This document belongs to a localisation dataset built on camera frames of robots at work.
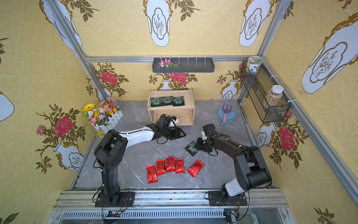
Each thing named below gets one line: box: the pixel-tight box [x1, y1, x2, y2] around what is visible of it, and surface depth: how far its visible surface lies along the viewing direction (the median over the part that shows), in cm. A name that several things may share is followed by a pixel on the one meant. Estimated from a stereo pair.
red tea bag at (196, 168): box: [187, 158, 205, 178], surface depth 85 cm
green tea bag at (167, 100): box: [161, 95, 174, 106], surface depth 94 cm
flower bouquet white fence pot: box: [82, 97, 124, 139], surface depth 95 cm
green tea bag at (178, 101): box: [172, 96, 185, 107], surface depth 94 cm
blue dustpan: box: [217, 107, 237, 127], surface depth 113 cm
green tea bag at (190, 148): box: [184, 140, 198, 157], surface depth 94 cm
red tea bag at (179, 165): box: [174, 157, 186, 174], surface depth 85 cm
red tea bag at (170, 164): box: [165, 155, 176, 173], surface depth 86 cm
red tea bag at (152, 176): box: [145, 164, 158, 184], surface depth 83 cm
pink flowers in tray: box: [158, 58, 180, 68], surface depth 89 cm
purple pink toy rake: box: [222, 103, 233, 127], surface depth 116 cm
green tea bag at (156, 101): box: [150, 97, 163, 108], surface depth 94 cm
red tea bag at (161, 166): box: [156, 158, 166, 176], surface depth 85 cm
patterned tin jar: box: [246, 55, 264, 75], surface depth 87 cm
